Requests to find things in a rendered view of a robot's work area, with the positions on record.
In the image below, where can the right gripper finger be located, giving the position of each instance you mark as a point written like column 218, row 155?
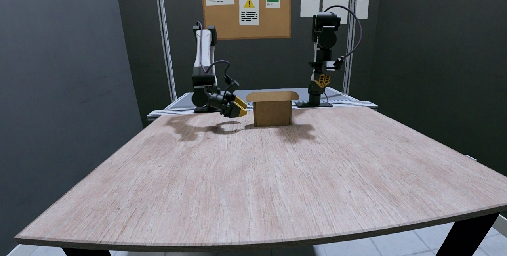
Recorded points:
column 242, row 111
column 240, row 102

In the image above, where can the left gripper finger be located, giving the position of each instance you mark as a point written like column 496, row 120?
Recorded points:
column 326, row 80
column 321, row 80

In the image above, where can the grey aluminium crossbar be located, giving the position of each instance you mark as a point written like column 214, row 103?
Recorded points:
column 155, row 114

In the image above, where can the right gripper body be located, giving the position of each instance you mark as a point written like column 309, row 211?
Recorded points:
column 232, row 110

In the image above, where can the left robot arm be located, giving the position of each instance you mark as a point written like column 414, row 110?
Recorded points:
column 323, row 36

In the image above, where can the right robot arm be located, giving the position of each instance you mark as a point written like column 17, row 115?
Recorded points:
column 206, row 40

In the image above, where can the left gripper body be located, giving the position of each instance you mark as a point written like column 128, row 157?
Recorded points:
column 321, row 55

